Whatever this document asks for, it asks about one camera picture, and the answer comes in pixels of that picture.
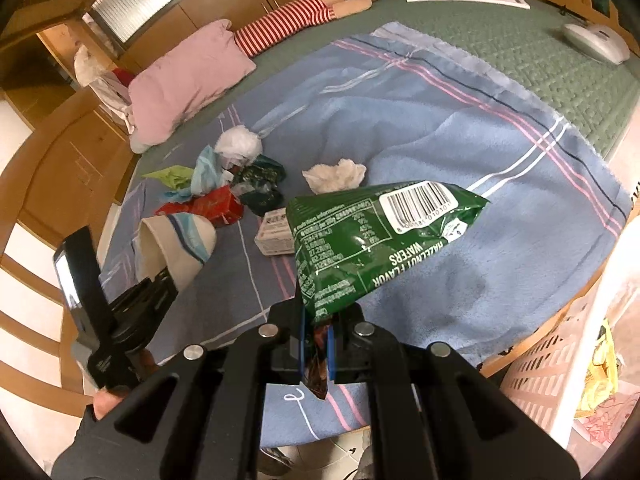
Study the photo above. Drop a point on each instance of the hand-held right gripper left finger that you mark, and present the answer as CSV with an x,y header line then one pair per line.
x,y
301,345

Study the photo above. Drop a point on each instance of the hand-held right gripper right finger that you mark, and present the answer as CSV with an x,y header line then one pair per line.
x,y
331,355

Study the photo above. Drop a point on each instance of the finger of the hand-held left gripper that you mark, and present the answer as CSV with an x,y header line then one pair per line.
x,y
162,285

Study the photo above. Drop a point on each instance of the white blue-striped paper cup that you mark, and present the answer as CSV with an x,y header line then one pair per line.
x,y
185,245

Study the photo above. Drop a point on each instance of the small white carton box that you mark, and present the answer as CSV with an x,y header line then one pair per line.
x,y
272,237

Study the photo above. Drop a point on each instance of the green wafer packet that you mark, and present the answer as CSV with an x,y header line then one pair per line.
x,y
350,240

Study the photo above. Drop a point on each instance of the dark green wrapper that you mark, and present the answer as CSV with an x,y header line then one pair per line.
x,y
260,182

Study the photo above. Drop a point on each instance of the white plastic bag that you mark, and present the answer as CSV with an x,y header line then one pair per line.
x,y
239,142

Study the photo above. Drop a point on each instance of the white tissue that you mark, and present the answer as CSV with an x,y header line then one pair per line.
x,y
334,176

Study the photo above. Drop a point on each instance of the white waste bin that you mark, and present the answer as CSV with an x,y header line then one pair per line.
x,y
545,365

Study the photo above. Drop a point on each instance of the person's left hand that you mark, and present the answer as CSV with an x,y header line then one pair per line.
x,y
107,402

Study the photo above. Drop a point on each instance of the flat red wrapper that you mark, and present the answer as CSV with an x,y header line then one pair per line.
x,y
172,208

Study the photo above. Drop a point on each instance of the red snack packet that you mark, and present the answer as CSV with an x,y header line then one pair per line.
x,y
217,205

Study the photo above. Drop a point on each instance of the green crumpled paper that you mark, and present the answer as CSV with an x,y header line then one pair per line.
x,y
167,176

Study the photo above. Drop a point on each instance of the blue crumpled wrapper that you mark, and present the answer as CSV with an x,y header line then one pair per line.
x,y
205,172

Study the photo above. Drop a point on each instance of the pile of clothes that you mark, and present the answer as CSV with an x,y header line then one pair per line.
x,y
102,82

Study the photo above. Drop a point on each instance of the pink pillow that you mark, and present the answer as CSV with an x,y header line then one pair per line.
x,y
190,75

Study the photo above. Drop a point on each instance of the blue plaid blanket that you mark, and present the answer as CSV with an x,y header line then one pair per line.
x,y
425,135

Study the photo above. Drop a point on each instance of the striped plush doll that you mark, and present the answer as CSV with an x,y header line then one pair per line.
x,y
290,20

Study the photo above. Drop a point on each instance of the green quilted mattress mat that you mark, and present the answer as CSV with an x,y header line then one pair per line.
x,y
500,50

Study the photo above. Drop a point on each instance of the white handheld vacuum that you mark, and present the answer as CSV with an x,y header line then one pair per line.
x,y
597,42

